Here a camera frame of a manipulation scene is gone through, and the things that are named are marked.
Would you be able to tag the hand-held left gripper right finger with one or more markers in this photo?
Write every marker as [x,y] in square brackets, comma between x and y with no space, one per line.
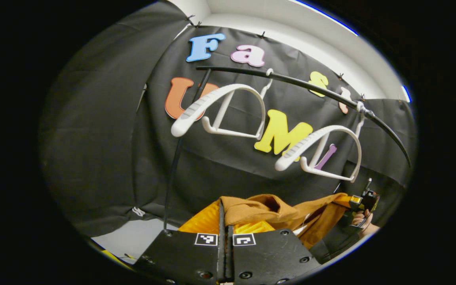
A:
[271,257]

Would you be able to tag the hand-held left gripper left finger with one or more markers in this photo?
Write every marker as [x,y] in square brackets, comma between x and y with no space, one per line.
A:
[221,253]

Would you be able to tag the brown shirt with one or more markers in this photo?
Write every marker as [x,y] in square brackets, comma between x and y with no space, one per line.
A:
[259,209]

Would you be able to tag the white plastic clothes hanger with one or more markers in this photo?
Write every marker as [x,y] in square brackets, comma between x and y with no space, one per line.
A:
[319,134]
[212,99]

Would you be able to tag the black metal clothes rack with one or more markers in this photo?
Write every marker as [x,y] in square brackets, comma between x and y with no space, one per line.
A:
[303,84]

